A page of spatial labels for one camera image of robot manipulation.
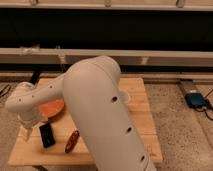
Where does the black rectangular block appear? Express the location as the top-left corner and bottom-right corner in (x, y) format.
(39, 123), (55, 148)

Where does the black cables left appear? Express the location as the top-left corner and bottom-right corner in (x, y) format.
(0, 83), (12, 99)

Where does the black table leg post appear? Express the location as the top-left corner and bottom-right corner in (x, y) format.
(30, 68), (41, 84)

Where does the grey metal rail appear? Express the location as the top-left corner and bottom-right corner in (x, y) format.
(0, 47), (213, 67)

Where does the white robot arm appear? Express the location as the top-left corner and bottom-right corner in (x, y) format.
(5, 56), (157, 171)

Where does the blue electronic box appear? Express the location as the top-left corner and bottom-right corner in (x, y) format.
(185, 93), (206, 108)

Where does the black cable right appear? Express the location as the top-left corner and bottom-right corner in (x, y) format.
(195, 89), (213, 122)

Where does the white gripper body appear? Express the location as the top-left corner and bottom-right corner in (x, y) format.
(18, 108), (40, 141)

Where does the orange ceramic bowl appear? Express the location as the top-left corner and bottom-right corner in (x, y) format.
(38, 99), (64, 118)

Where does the dark red chili pepper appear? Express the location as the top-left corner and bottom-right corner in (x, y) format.
(65, 130), (80, 153)

